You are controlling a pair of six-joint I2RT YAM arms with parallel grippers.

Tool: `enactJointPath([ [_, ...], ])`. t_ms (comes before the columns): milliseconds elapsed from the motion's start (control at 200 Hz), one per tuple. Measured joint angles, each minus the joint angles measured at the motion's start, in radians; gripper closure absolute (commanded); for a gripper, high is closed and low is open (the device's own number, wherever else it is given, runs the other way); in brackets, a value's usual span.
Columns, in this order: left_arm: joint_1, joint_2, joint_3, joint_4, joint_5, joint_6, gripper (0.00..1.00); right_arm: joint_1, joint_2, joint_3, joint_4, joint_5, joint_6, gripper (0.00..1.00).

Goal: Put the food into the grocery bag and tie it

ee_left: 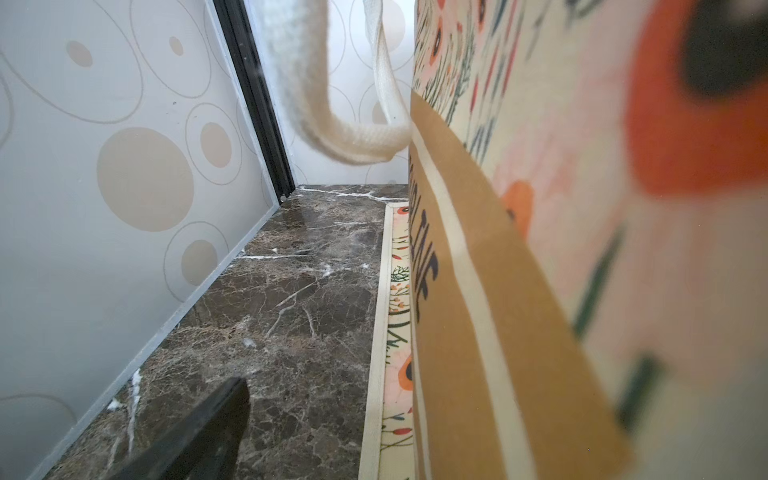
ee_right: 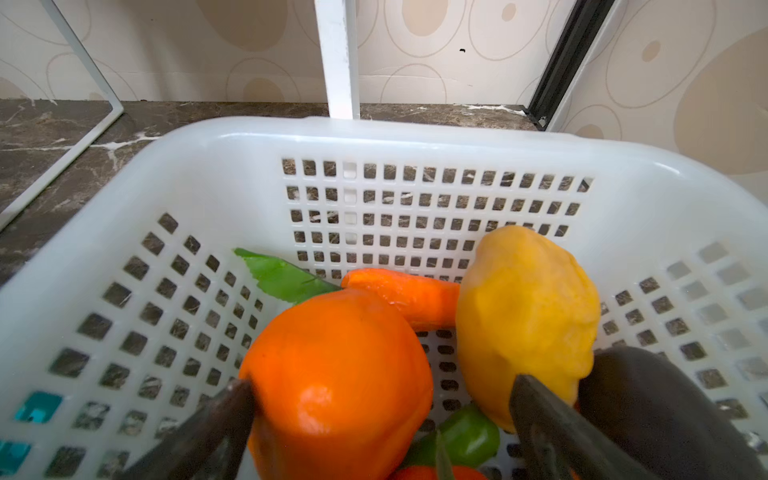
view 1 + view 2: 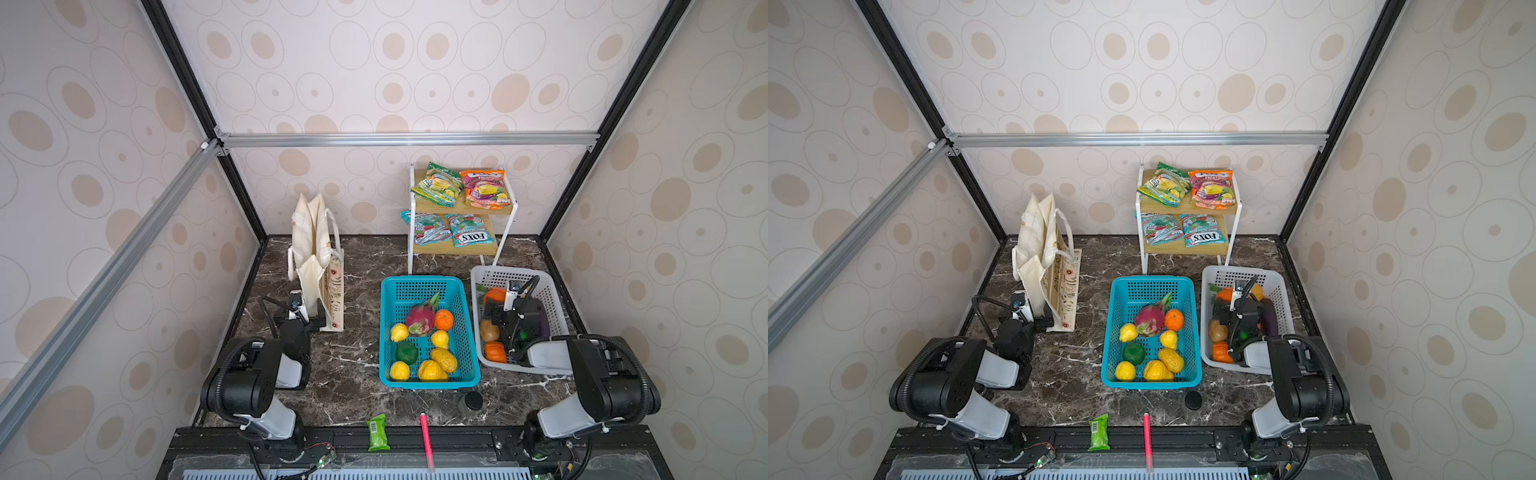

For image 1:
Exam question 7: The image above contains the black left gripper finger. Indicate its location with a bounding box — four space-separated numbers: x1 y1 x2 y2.
112 377 250 479

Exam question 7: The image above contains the floral canvas grocery bag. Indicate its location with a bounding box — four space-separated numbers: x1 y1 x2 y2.
252 1 767 479

